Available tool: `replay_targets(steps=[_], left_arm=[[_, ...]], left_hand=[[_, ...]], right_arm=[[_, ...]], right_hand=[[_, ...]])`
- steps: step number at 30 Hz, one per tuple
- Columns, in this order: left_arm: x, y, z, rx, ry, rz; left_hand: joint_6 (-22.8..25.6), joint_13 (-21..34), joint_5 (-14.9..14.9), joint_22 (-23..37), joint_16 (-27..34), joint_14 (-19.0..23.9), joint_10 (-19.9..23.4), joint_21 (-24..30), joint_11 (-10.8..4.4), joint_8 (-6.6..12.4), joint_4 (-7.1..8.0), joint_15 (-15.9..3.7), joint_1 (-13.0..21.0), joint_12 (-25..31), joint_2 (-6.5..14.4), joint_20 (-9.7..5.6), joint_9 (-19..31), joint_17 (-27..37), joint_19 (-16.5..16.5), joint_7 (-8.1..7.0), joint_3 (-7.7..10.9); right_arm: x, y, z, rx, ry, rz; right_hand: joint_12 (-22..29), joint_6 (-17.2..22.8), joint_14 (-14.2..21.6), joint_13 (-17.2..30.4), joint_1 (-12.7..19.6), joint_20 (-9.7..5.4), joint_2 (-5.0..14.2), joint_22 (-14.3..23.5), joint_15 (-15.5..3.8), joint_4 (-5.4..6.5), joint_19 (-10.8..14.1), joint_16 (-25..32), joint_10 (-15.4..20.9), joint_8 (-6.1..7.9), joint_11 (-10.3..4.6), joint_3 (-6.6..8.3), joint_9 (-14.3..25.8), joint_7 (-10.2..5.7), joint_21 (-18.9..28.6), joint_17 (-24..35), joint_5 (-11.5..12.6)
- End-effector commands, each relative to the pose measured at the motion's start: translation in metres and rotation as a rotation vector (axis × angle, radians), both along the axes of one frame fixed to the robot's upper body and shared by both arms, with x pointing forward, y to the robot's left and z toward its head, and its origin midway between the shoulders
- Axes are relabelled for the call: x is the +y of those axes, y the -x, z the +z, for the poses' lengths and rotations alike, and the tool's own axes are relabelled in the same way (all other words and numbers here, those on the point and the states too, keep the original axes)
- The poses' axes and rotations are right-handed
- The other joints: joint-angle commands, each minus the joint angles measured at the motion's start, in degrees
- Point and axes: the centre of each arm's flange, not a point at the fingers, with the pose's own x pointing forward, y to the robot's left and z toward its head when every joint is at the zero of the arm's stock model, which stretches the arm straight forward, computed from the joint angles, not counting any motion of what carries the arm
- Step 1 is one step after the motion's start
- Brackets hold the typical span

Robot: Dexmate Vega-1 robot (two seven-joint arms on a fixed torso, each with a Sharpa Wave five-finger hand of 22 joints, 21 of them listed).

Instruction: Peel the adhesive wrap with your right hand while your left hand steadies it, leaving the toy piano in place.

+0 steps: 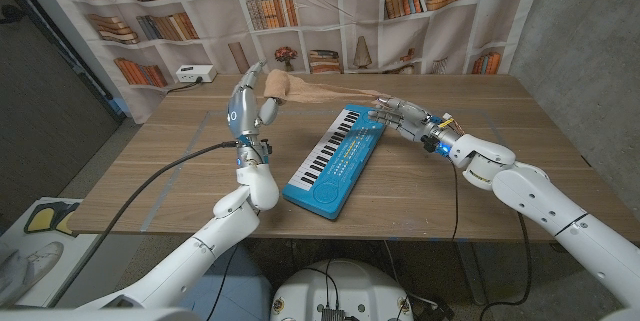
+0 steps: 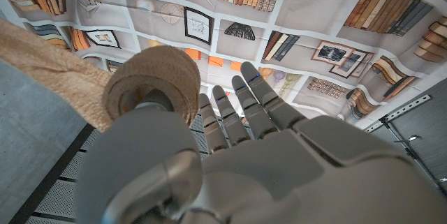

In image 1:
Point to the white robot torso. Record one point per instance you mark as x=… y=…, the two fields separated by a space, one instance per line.
x=340 y=291

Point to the blue toy piano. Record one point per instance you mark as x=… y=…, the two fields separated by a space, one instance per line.
x=340 y=161

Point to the grey table leg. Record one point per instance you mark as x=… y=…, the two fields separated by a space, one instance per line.
x=472 y=276

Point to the yellow and black floor mat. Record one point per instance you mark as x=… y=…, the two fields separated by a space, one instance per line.
x=47 y=216

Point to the printed bookshelf backdrop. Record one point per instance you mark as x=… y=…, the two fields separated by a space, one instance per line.
x=400 y=21

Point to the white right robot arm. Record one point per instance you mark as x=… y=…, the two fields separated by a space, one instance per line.
x=555 y=216

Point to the white power strip box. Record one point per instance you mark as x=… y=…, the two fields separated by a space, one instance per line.
x=195 y=73

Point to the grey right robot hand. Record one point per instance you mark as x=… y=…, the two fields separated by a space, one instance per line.
x=415 y=118

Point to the white sneaker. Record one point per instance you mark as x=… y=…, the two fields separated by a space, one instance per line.
x=30 y=263

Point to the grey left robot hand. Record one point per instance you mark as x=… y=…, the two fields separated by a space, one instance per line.
x=245 y=111

